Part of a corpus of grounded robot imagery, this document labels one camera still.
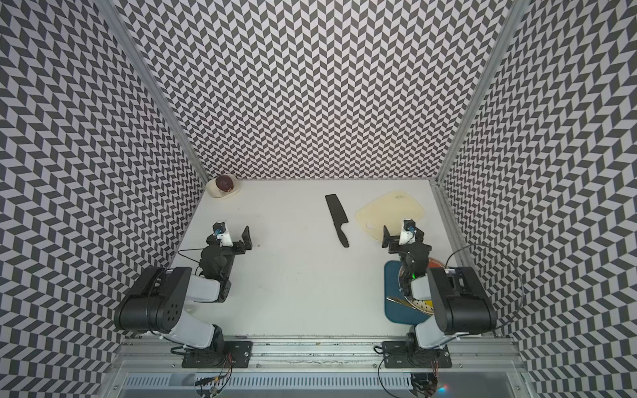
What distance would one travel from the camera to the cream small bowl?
Answer: 1.14 metres

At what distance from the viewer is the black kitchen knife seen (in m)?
1.01

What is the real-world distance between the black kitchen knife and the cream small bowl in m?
0.44
